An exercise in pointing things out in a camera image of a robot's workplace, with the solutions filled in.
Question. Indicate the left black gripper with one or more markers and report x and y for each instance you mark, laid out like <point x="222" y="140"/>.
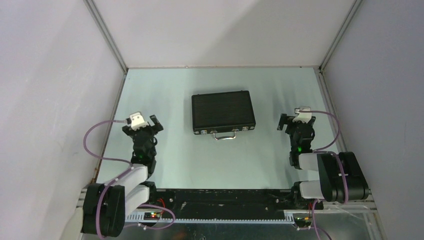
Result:
<point x="154" y="130"/>

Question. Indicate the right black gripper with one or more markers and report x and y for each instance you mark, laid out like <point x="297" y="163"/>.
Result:
<point x="288" y="120"/>

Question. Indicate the black poker set case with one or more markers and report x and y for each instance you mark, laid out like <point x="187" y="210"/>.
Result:
<point x="222" y="114"/>

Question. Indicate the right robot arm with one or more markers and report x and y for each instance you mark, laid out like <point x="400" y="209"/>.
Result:
<point x="340" y="178"/>

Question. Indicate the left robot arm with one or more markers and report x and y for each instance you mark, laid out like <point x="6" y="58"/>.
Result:
<point x="107" y="205"/>

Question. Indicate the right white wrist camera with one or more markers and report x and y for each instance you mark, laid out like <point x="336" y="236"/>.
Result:
<point x="303" y="114"/>

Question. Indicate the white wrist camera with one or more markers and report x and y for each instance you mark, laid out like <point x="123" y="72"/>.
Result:
<point x="303" y="114"/>
<point x="136" y="121"/>

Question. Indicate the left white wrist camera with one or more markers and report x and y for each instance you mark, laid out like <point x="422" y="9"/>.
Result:
<point x="136" y="121"/>

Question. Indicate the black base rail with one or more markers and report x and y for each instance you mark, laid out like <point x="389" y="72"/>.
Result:
<point x="230" y="204"/>

